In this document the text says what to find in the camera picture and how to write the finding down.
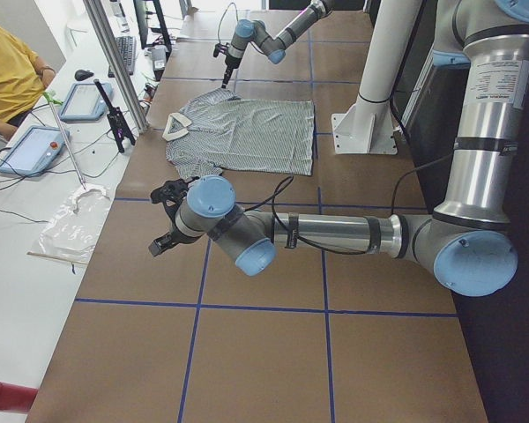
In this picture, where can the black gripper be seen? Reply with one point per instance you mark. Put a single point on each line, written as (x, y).
(175, 231)
(229, 67)

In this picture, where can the striped polo shirt white collar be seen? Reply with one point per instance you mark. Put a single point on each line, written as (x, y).
(219, 130)

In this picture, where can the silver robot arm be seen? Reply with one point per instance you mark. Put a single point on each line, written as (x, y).
(463, 241)
(274, 48)

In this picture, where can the clear plastic bag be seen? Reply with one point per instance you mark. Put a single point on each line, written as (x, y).
(73, 231)

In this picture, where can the black keyboard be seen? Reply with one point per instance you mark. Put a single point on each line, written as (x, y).
(126, 46)

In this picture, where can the thin metal rod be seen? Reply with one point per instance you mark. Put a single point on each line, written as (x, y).
(67, 142)

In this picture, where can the far blue teach pendant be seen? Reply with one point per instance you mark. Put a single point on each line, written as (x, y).
(83, 103)

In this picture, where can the blue teach pendant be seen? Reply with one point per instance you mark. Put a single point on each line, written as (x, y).
(83, 103)
(33, 152)

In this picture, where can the black computer mouse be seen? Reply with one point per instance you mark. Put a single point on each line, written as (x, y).
(82, 75)

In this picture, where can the near blue teach pendant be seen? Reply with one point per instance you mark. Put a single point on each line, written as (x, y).
(33, 152)

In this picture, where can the person in yellow shirt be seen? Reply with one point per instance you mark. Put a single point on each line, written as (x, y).
(24, 76)

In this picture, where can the red object at edge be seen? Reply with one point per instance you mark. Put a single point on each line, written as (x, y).
(16, 398)

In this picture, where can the aluminium frame post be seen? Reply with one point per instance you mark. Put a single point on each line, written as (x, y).
(102, 28)

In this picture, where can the black camera tripod stand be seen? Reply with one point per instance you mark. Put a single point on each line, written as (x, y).
(118, 125)

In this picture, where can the white pedestal column base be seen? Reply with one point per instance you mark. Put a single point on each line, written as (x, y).
(367, 126)

